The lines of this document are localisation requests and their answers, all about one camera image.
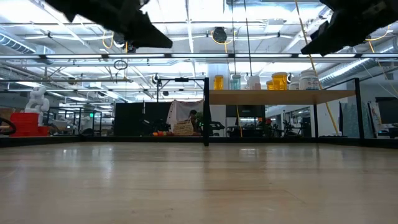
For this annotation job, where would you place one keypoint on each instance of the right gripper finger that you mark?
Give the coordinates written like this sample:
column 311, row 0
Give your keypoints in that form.
column 326, row 40

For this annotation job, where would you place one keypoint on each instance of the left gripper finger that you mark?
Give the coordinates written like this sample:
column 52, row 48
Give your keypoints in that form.
column 146, row 35

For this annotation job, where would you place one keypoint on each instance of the white bottle blue label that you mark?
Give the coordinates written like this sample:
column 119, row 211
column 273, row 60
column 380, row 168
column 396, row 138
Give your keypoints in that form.
column 294, row 84
column 309, row 81

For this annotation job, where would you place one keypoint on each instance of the clear pill vial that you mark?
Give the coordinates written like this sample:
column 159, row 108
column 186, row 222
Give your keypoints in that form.
column 248, row 84
column 255, row 82

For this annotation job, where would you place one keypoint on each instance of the small orange pill vial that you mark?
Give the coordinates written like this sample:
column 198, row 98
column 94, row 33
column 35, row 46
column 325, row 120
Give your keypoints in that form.
column 218, row 82

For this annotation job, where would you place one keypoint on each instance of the small blue pill vial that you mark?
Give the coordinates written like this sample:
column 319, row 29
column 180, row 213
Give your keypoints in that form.
column 236, row 82

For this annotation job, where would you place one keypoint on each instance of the wooden shelf black legs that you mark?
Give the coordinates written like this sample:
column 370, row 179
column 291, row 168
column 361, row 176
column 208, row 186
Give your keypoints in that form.
column 264, row 97

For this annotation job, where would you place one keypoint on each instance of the white draped cloth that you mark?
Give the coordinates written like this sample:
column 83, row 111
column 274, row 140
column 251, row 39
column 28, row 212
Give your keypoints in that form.
column 182, row 112

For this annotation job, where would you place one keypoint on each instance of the dark monitor screen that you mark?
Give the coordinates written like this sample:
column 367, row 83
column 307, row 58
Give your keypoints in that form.
column 387, row 109

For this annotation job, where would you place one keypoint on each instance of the person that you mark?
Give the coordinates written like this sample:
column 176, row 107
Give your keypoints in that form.
column 193, row 119

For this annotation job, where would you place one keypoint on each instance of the woven wicker basket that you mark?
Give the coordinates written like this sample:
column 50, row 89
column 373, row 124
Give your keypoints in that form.
column 183, row 128

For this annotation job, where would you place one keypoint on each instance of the red boxes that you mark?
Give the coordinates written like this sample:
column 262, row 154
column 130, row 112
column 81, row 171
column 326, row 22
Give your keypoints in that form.
column 26, row 124

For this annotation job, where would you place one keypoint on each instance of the silver air duct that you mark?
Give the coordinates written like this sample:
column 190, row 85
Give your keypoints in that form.
column 357, row 70
column 18, row 45

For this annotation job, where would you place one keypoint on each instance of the black partition wall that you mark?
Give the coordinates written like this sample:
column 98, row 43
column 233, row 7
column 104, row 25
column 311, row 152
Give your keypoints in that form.
column 133, row 118

